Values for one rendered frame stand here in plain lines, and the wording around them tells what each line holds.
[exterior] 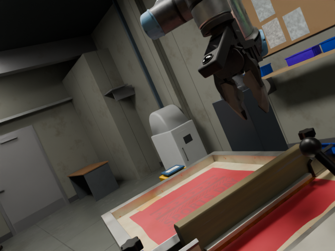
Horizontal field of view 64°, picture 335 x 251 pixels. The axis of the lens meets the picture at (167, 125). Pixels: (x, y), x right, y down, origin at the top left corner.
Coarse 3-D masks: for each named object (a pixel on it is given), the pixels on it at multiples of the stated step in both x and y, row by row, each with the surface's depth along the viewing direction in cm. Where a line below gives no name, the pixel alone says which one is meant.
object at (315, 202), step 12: (216, 168) 112; (192, 180) 110; (204, 180) 104; (324, 180) 66; (180, 192) 102; (300, 192) 65; (312, 192) 63; (324, 192) 61; (288, 204) 63; (300, 204) 61; (312, 204) 59; (324, 204) 57; (276, 216) 60; (288, 216) 58; (300, 216) 56; (312, 216) 55; (288, 228) 54
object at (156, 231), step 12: (156, 204) 101; (132, 216) 100; (144, 216) 95; (144, 228) 85; (156, 228) 81; (252, 228) 60; (264, 228) 58; (276, 228) 56; (156, 240) 74; (240, 240) 57; (252, 240) 55; (264, 240) 54; (276, 240) 52
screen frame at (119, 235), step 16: (208, 160) 121; (224, 160) 115; (240, 160) 104; (256, 160) 96; (176, 176) 115; (144, 192) 110; (160, 192) 111; (128, 208) 106; (112, 224) 90; (320, 224) 46
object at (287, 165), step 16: (272, 160) 64; (288, 160) 63; (304, 160) 65; (256, 176) 60; (272, 176) 61; (288, 176) 63; (224, 192) 58; (240, 192) 57; (256, 192) 59; (272, 192) 61; (208, 208) 54; (224, 208) 56; (240, 208) 57; (256, 208) 59; (176, 224) 53; (192, 224) 53; (208, 224) 54; (224, 224) 55; (192, 240) 52; (208, 240) 54
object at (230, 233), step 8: (304, 176) 64; (312, 176) 64; (296, 184) 62; (280, 192) 61; (288, 192) 61; (272, 200) 59; (280, 200) 60; (264, 208) 58; (248, 216) 57; (256, 216) 57; (240, 224) 56; (248, 224) 56; (232, 232) 54; (216, 240) 54; (224, 240) 53; (208, 248) 52; (216, 248) 53
